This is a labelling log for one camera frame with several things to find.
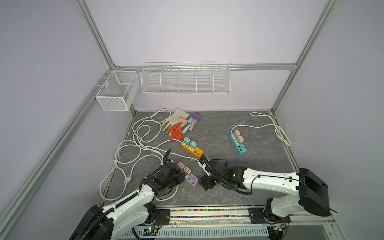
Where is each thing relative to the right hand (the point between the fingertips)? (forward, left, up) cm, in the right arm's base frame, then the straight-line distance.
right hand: (203, 177), depth 79 cm
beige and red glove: (+42, +21, -6) cm, 47 cm away
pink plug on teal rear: (+30, -23, -1) cm, 38 cm away
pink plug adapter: (+7, +13, 0) cm, 15 cm away
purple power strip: (+1, +6, -4) cm, 8 cm away
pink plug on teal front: (+25, -24, -1) cm, 35 cm away
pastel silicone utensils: (+45, +8, -5) cm, 46 cm away
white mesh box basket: (+52, +57, +18) cm, 79 cm away
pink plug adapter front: (+4, +9, 0) cm, 10 cm away
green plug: (+21, +6, -1) cm, 22 cm away
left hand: (+2, +11, -5) cm, 12 cm away
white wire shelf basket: (+61, +11, +22) cm, 66 cm away
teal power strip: (+22, -25, -5) cm, 33 cm away
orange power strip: (+18, +5, -4) cm, 19 cm away
